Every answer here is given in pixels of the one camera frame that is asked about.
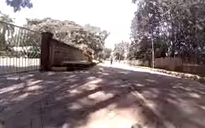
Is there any brown sloped wall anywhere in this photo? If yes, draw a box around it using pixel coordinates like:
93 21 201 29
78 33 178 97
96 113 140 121
50 38 100 71

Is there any row of tall trees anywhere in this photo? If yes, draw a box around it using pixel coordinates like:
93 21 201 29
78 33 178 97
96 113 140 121
113 0 205 65

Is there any reddish brick path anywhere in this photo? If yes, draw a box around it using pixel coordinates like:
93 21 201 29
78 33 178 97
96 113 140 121
0 65 178 128

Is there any brown boundary wall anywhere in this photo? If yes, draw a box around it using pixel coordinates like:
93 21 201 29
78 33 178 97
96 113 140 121
126 56 205 80

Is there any striped kerb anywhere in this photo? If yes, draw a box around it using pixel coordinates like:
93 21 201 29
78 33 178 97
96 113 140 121
136 64 205 85

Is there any metal bar fence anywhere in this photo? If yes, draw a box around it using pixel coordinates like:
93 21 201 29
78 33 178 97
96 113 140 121
0 18 43 77

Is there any pole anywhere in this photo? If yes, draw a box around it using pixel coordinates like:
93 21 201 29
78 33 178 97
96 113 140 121
151 35 156 69

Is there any brown asphalt road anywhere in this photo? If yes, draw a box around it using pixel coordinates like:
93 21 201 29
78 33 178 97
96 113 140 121
101 61 205 128

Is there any tree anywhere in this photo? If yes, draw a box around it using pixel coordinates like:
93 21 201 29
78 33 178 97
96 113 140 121
0 0 34 15

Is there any dark gate pillar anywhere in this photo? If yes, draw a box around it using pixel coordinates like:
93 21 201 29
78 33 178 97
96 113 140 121
39 31 55 72

